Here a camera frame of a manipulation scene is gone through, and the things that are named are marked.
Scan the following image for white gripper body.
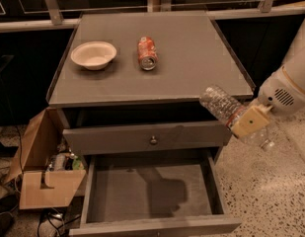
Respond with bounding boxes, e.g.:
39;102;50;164
258;66;305;116

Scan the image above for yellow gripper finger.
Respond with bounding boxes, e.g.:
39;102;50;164
230;105;272;138

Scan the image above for clear plastic water bottle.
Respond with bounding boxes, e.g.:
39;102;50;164
199;85;274;151

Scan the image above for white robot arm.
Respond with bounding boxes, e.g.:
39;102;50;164
227;19;305;138

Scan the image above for grey top drawer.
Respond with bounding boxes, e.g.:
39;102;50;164
63;120;231;155

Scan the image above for grey drawer cabinet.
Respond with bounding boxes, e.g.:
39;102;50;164
45;11;257;165

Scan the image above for grey open middle drawer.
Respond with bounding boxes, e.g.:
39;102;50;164
68;149;243;237

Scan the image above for orange soda can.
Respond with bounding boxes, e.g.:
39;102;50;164
137;37;158;71

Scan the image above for metal railing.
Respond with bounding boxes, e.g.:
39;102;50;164
0;0;305;33

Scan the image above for white paper bowl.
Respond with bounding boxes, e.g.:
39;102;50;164
70;41;116;70

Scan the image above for clutter inside cardboard box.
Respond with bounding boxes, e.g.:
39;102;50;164
46;138;84;172

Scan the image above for open cardboard box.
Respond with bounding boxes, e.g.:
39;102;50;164
4;108;86;209

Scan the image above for black floor cables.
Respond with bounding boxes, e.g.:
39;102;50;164
37;207;81;237

